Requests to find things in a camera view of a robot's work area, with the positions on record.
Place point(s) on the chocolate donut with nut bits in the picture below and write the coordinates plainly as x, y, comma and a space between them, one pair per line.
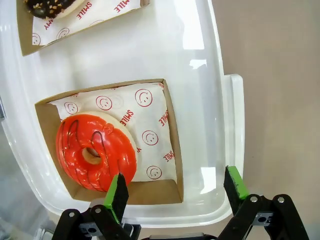
42, 7

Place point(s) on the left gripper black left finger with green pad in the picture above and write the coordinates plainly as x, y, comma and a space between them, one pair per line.
117, 195

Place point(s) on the cardboard tray with chocolate donut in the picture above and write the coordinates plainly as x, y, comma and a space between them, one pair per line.
25, 42

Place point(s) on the smiley paper under chocolate donut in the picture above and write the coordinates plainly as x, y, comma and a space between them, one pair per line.
100, 12

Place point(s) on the cardboard tray with red donut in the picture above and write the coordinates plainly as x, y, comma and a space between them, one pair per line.
46, 120

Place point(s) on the smiley paper under red donut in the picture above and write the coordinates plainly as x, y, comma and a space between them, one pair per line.
150, 117

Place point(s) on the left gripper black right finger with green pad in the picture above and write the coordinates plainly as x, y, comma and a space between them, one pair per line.
235, 190

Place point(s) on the white plastic container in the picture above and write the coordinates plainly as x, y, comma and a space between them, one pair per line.
150, 50

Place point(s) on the red glazed donut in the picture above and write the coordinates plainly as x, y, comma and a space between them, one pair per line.
75, 140

